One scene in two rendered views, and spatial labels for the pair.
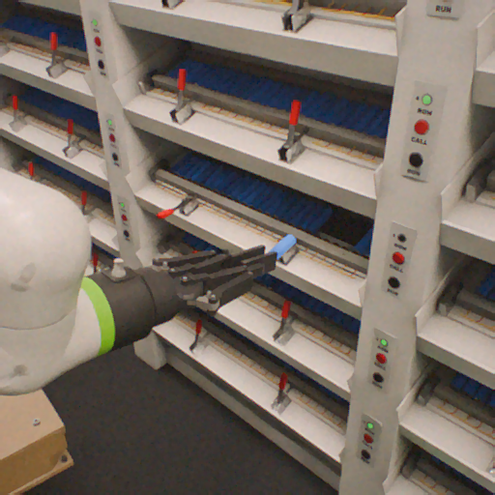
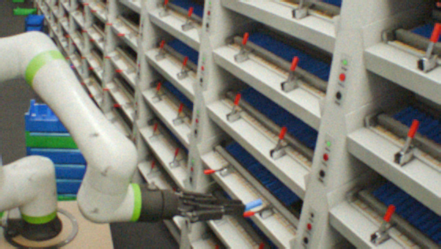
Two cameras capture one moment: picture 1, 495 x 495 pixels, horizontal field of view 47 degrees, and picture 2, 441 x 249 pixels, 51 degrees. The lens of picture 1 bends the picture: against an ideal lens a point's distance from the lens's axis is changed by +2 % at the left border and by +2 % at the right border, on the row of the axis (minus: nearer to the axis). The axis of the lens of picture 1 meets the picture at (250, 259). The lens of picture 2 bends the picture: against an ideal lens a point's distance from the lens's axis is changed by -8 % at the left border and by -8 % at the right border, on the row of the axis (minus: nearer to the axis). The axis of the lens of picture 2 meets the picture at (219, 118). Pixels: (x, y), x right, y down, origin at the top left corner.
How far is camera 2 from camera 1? 0.53 m
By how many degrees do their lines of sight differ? 20
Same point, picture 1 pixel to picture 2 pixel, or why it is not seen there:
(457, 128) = (339, 161)
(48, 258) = (116, 166)
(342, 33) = (305, 99)
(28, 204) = (116, 143)
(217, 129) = (247, 130)
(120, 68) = (209, 84)
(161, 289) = (169, 201)
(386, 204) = (309, 195)
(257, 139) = (264, 142)
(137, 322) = (152, 212)
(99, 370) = not seen: outside the picture
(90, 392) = not seen: outside the picture
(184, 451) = not seen: outside the picture
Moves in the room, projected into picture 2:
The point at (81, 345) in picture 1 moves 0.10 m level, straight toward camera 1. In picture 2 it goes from (124, 211) to (116, 236)
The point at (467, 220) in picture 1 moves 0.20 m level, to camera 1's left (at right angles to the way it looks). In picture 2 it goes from (340, 213) to (260, 191)
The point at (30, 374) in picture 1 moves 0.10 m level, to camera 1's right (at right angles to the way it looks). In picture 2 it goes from (99, 213) to (138, 228)
